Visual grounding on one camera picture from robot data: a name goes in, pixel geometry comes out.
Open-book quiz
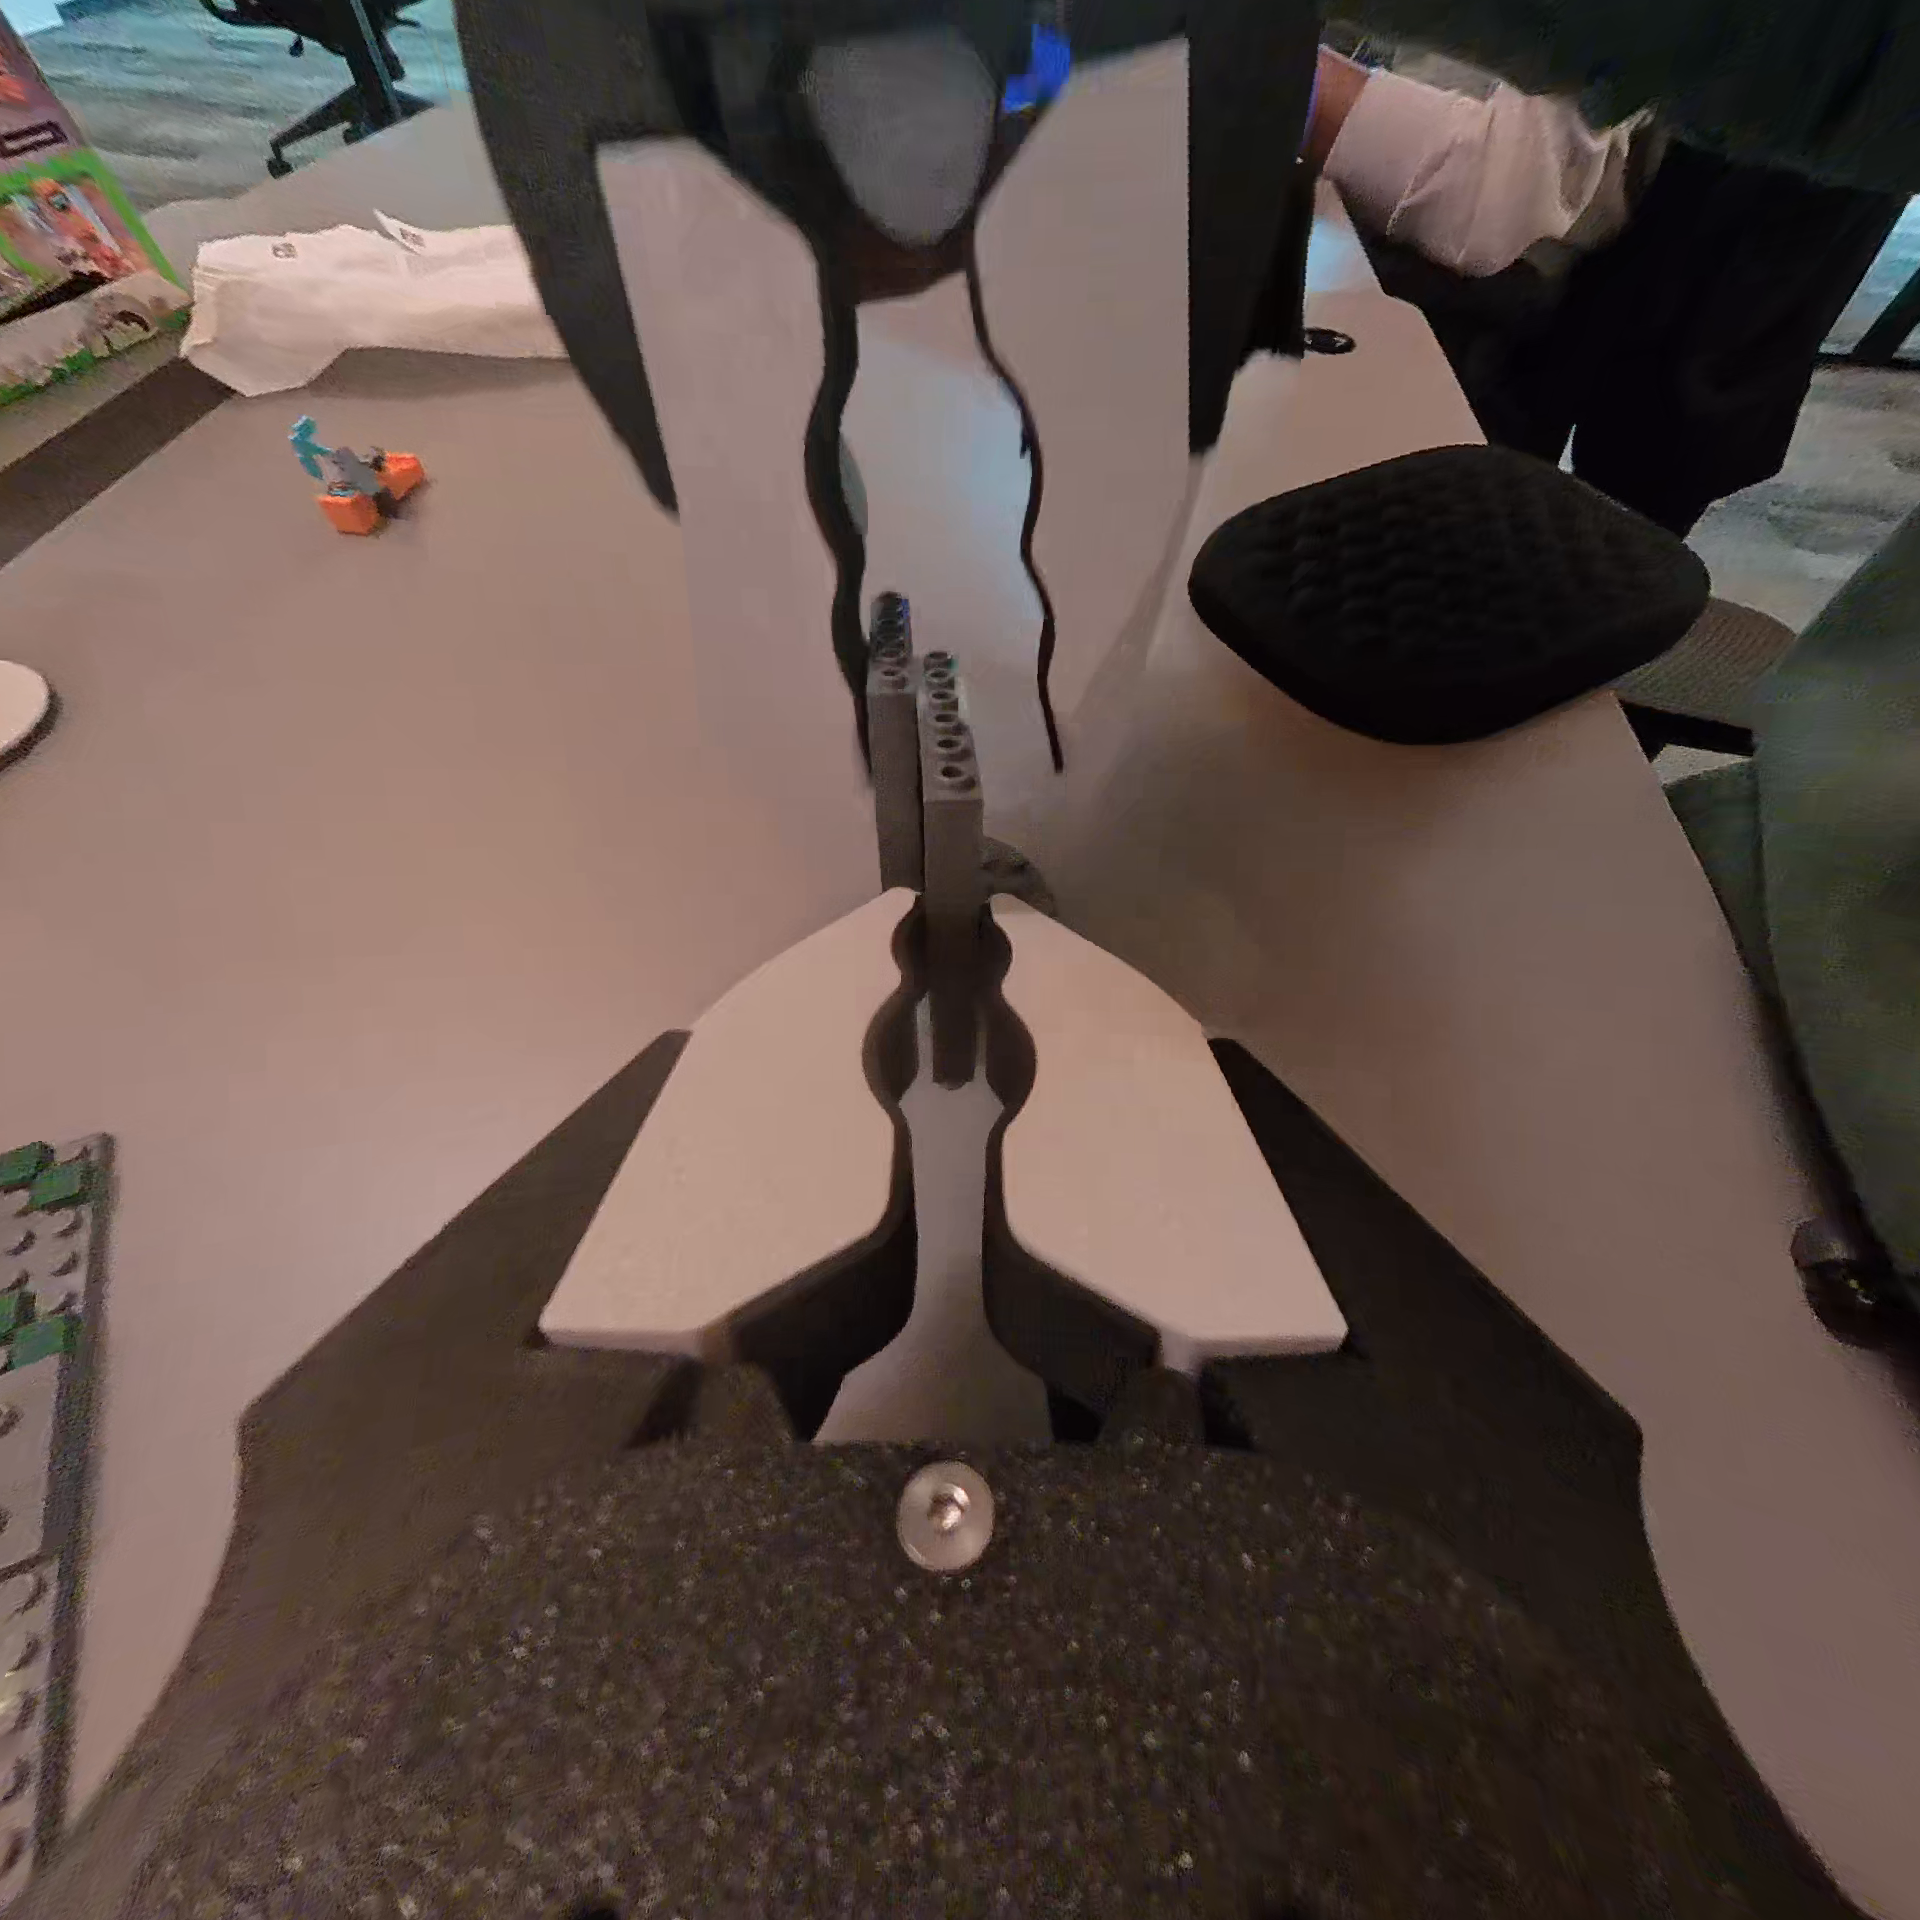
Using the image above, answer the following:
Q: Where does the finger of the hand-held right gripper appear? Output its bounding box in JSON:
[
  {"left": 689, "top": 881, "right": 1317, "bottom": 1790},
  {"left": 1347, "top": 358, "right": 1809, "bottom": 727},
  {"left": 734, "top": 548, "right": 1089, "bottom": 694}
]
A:
[
  {"left": 964, "top": 37, "right": 1205, "bottom": 780},
  {"left": 596, "top": 140, "right": 881, "bottom": 790}
]

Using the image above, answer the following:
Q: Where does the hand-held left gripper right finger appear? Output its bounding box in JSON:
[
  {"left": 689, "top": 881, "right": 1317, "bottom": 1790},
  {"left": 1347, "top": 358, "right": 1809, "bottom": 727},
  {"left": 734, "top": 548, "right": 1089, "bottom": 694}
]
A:
[{"left": 984, "top": 898, "right": 1351, "bottom": 1444}]

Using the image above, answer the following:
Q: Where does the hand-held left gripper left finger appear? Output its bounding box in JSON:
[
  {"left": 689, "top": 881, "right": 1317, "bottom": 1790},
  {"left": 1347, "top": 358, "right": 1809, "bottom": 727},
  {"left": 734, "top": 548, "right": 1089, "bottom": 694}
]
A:
[{"left": 536, "top": 889, "right": 918, "bottom": 1427}]

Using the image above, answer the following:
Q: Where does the dark grey technic brick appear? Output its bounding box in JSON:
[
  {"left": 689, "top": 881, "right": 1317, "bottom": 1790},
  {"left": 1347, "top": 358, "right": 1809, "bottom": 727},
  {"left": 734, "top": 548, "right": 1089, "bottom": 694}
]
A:
[
  {"left": 918, "top": 650, "right": 991, "bottom": 1087},
  {"left": 865, "top": 591, "right": 926, "bottom": 889}
]

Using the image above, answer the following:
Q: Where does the grey desk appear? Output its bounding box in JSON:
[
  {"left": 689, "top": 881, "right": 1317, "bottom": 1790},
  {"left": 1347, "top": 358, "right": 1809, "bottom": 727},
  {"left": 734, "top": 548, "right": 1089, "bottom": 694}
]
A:
[{"left": 0, "top": 91, "right": 1920, "bottom": 1920}]

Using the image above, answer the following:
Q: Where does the black office chair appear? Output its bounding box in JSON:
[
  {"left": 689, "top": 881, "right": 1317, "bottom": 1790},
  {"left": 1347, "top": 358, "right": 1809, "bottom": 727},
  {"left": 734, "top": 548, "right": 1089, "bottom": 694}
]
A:
[{"left": 202, "top": 0, "right": 439, "bottom": 176}]

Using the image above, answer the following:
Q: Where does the white paper bag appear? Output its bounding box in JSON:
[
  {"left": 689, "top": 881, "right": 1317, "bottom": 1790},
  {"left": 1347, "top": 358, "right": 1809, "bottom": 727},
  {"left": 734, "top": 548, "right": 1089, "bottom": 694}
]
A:
[{"left": 183, "top": 210, "right": 570, "bottom": 396}]

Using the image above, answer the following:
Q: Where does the orange teal brick figure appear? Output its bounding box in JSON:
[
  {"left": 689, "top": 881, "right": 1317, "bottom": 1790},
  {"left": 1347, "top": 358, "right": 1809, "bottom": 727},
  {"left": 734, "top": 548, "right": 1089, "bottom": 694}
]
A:
[{"left": 284, "top": 415, "right": 430, "bottom": 539}]

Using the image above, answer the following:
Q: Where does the green printed toy box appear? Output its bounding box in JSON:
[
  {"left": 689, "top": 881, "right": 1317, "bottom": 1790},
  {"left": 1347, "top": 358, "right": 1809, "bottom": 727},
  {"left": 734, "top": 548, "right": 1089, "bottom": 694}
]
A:
[{"left": 0, "top": 8, "right": 196, "bottom": 408}]

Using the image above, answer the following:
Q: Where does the grey brick baseplate build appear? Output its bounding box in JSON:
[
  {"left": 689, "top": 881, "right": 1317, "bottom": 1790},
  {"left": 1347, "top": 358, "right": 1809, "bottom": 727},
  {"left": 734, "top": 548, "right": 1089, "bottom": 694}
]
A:
[{"left": 0, "top": 1134, "right": 116, "bottom": 1881}]

